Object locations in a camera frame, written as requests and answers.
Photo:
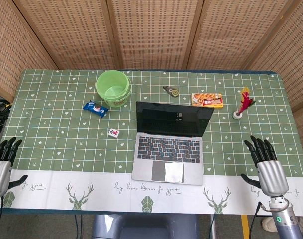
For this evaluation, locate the white shoe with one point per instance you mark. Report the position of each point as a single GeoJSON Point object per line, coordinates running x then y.
{"type": "Point", "coordinates": [267, 222]}

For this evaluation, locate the woven bamboo folding screen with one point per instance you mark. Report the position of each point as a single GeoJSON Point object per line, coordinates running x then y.
{"type": "Point", "coordinates": [153, 32]}

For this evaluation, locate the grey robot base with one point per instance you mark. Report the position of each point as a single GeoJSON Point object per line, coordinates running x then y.
{"type": "Point", "coordinates": [143, 226]}

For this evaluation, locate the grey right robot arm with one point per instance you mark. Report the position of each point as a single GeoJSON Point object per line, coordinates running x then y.
{"type": "Point", "coordinates": [286, 219]}

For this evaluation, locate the white mahjong tile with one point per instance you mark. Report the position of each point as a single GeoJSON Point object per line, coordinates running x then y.
{"type": "Point", "coordinates": [113, 133]}

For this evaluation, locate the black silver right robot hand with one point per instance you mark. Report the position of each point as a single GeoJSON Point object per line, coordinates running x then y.
{"type": "Point", "coordinates": [272, 176]}

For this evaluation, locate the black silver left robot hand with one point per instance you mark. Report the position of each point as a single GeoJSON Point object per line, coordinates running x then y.
{"type": "Point", "coordinates": [0, 174]}

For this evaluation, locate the orange food box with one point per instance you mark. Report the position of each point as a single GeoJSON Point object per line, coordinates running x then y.
{"type": "Point", "coordinates": [207, 100]}

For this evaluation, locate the silver laptop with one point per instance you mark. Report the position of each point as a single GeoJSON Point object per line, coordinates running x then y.
{"type": "Point", "coordinates": [166, 149]}

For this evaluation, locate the green checkered tablecloth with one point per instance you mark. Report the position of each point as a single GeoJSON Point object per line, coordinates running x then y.
{"type": "Point", "coordinates": [54, 124]}

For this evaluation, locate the grey correction tape dispenser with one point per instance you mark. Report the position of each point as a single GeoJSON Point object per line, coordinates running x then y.
{"type": "Point", "coordinates": [171, 90]}

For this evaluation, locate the blue cookie snack packet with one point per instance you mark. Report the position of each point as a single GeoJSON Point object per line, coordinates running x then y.
{"type": "Point", "coordinates": [95, 108]}

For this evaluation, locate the green plastic bucket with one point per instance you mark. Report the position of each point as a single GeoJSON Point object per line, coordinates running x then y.
{"type": "Point", "coordinates": [114, 98]}

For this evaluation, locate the red yellow feather shuttlecock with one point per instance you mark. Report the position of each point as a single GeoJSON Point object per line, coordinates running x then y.
{"type": "Point", "coordinates": [245, 100]}

